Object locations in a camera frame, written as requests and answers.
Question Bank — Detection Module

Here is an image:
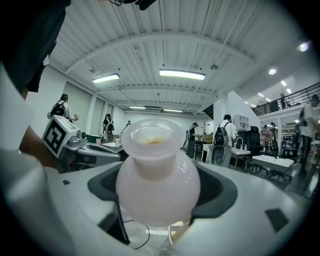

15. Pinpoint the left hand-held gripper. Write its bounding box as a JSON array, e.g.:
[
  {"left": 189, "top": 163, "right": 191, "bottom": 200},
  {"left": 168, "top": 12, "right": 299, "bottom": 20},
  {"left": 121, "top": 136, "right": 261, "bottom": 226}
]
[{"left": 41, "top": 114, "right": 122, "bottom": 173}]

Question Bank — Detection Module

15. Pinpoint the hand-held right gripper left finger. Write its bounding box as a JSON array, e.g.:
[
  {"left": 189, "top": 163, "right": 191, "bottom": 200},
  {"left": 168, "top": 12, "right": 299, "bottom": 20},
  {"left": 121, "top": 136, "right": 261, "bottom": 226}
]
[{"left": 0, "top": 149, "right": 133, "bottom": 256}]

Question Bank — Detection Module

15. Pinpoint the grey round appliance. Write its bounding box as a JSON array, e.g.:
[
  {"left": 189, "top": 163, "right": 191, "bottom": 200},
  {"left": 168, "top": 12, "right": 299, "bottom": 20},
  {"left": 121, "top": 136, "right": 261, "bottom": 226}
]
[{"left": 211, "top": 146, "right": 233, "bottom": 168}]

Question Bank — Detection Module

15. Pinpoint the white wall cabinet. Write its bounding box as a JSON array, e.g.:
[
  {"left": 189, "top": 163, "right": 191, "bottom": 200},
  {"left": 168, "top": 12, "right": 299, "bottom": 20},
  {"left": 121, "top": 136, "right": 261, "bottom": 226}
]
[{"left": 233, "top": 114, "right": 251, "bottom": 130}]

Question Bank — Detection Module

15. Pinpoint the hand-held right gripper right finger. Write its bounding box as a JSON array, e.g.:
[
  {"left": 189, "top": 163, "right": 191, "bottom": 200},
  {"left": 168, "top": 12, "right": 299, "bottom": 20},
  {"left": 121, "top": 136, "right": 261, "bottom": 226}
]
[{"left": 172, "top": 161, "right": 312, "bottom": 256}]

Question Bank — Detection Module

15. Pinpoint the black balcony railing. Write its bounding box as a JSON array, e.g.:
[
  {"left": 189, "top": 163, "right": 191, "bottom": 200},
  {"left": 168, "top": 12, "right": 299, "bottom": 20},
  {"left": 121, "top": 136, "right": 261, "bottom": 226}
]
[{"left": 251, "top": 81, "right": 320, "bottom": 116}]

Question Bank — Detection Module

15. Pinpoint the black cable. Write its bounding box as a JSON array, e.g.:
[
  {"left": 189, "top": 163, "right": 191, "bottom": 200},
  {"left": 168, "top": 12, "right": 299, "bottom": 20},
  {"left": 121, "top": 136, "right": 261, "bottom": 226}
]
[{"left": 122, "top": 219, "right": 151, "bottom": 250}]

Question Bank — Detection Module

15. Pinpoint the black office chair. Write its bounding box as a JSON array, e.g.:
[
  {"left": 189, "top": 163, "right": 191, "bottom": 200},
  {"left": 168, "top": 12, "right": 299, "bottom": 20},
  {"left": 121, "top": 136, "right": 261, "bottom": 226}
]
[{"left": 246, "top": 125, "right": 262, "bottom": 157}]

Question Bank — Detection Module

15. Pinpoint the black head-mounted camera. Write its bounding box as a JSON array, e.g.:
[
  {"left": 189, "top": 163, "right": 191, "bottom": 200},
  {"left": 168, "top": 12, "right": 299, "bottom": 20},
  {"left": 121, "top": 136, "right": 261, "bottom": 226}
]
[{"left": 109, "top": 0, "right": 159, "bottom": 11}]

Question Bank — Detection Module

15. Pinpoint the white low table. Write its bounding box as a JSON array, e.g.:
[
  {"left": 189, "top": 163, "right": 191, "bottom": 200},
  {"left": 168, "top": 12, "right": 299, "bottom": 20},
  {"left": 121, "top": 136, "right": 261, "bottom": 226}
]
[{"left": 251, "top": 154, "right": 295, "bottom": 183}]

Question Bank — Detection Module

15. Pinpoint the person's left forearm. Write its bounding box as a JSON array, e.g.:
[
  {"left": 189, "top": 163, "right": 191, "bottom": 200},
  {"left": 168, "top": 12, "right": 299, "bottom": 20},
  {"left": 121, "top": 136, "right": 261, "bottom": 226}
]
[{"left": 19, "top": 124, "right": 61, "bottom": 172}]

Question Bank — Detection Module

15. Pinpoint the white sink counter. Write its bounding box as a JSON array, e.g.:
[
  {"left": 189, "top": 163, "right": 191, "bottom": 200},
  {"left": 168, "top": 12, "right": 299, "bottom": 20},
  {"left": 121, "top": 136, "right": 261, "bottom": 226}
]
[{"left": 231, "top": 136, "right": 252, "bottom": 171}]

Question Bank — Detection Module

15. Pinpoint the person's black shirt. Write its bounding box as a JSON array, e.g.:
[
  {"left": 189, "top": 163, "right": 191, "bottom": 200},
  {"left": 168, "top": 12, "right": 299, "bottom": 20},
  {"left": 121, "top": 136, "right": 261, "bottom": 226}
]
[{"left": 0, "top": 0, "right": 72, "bottom": 93}]

